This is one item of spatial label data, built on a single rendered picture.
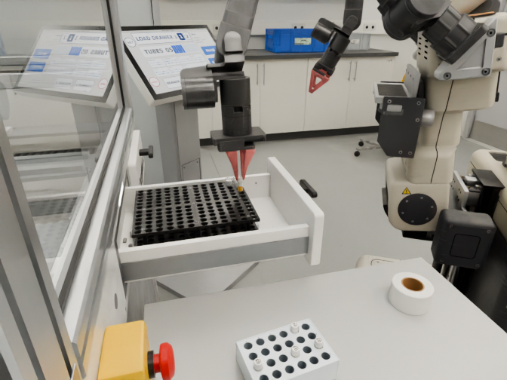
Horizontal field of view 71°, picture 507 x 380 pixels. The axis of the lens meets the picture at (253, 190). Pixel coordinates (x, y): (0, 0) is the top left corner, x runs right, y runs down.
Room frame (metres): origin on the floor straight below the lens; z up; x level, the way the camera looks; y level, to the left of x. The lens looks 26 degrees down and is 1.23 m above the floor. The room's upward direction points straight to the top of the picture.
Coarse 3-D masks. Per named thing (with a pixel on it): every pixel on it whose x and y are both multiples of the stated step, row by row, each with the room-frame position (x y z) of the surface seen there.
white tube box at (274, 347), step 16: (304, 320) 0.42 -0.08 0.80; (256, 336) 0.39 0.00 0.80; (272, 336) 0.39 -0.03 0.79; (288, 336) 0.39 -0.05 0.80; (304, 336) 0.39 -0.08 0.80; (320, 336) 0.39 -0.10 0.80; (240, 352) 0.36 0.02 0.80; (256, 352) 0.36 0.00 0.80; (272, 352) 0.36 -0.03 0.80; (288, 352) 0.36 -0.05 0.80; (304, 352) 0.37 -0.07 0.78; (320, 352) 0.36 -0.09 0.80; (240, 368) 0.36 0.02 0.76; (272, 368) 0.33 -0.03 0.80; (288, 368) 0.34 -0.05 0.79; (304, 368) 0.34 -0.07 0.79; (320, 368) 0.33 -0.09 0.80; (336, 368) 0.34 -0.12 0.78
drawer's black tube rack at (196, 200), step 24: (144, 192) 0.66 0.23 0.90; (168, 192) 0.68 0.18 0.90; (192, 192) 0.67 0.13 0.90; (216, 192) 0.67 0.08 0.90; (144, 216) 0.57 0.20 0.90; (168, 216) 0.57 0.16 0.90; (192, 216) 0.57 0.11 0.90; (216, 216) 0.57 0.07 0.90; (240, 216) 0.57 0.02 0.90; (144, 240) 0.52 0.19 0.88; (168, 240) 0.53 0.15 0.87
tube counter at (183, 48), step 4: (172, 44) 1.56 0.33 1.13; (176, 44) 1.58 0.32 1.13; (180, 44) 1.60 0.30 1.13; (184, 44) 1.62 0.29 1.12; (188, 44) 1.63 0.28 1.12; (192, 44) 1.65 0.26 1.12; (164, 48) 1.52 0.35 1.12; (168, 48) 1.53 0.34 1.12; (172, 48) 1.55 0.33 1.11; (176, 48) 1.56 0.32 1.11; (180, 48) 1.58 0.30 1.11; (184, 48) 1.60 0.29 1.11; (188, 48) 1.62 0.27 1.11; (192, 48) 1.64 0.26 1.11; (196, 48) 1.65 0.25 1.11; (168, 52) 1.52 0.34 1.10; (172, 52) 1.53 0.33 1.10; (176, 52) 1.55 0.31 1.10; (180, 52) 1.57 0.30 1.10; (184, 52) 1.58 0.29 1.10; (188, 52) 1.60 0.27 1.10; (192, 52) 1.62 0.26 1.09
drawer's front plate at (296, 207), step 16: (272, 160) 0.78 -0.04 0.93; (272, 176) 0.76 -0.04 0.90; (288, 176) 0.68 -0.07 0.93; (272, 192) 0.76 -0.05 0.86; (288, 192) 0.65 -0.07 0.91; (304, 192) 0.61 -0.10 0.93; (288, 208) 0.65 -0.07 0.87; (304, 208) 0.57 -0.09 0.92; (288, 224) 0.64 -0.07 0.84; (320, 224) 0.53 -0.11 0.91; (320, 240) 0.53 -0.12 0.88; (304, 256) 0.55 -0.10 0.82; (320, 256) 0.53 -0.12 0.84
